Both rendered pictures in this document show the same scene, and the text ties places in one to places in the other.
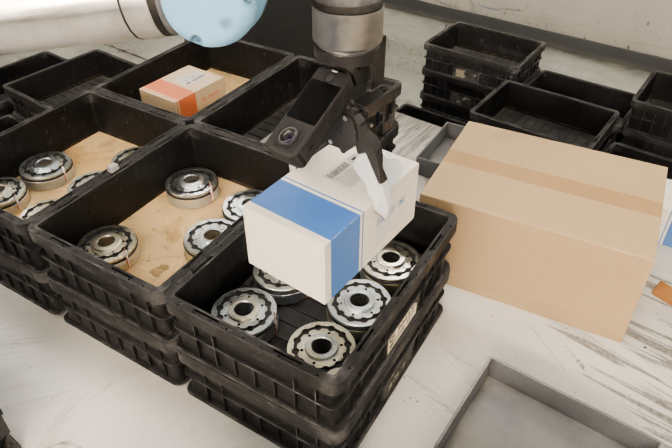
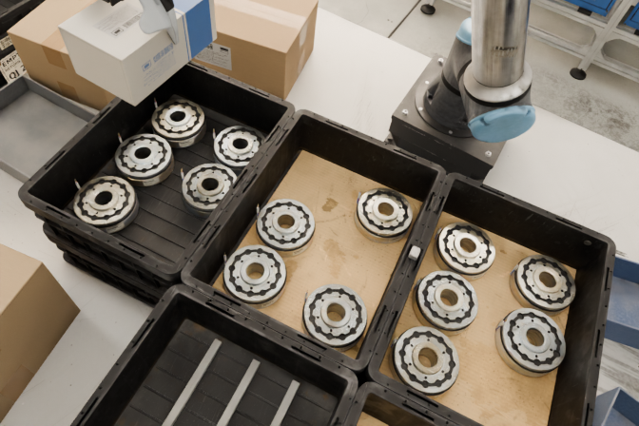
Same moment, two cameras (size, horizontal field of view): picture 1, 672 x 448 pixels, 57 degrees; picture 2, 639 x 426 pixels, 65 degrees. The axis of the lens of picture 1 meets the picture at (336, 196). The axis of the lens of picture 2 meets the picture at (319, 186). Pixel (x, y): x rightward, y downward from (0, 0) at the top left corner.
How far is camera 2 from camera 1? 1.29 m
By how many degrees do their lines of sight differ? 88
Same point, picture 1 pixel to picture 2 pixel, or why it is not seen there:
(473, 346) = not seen: hidden behind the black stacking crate
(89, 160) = (500, 386)
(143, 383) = not seen: hidden behind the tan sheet
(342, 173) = (131, 16)
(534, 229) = not seen: outside the picture
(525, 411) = (31, 169)
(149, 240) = (354, 241)
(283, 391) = (206, 101)
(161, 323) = (303, 141)
